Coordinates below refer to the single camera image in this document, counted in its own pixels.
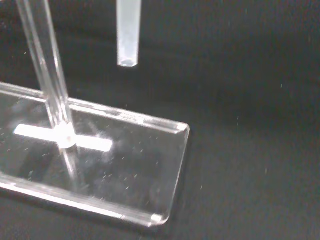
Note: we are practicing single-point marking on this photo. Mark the clear acrylic funnel stand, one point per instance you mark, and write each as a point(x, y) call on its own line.
point(105, 160)

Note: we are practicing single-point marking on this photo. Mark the black cloth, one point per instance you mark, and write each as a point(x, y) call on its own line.
point(250, 125)

